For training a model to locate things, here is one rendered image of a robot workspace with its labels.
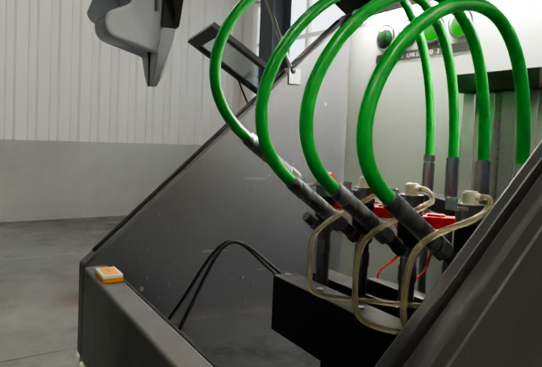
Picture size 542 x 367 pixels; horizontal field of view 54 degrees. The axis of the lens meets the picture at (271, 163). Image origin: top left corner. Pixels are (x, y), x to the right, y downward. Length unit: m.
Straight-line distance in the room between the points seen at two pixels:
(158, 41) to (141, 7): 0.03
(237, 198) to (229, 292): 0.18
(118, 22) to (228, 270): 0.67
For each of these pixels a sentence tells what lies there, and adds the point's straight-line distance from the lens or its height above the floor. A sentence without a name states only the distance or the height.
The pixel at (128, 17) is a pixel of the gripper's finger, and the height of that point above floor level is 1.27.
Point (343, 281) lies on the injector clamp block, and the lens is 0.76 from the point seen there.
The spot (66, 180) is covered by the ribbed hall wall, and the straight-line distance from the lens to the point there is 7.29.
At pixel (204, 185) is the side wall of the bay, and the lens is 0.99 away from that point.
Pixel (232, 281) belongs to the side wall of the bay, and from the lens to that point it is 1.05.
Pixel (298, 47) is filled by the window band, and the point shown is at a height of 2.37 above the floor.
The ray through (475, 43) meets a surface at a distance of 0.69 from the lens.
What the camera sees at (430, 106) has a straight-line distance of 0.87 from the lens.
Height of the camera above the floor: 1.18
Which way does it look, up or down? 3 degrees down
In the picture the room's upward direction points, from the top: 2 degrees clockwise
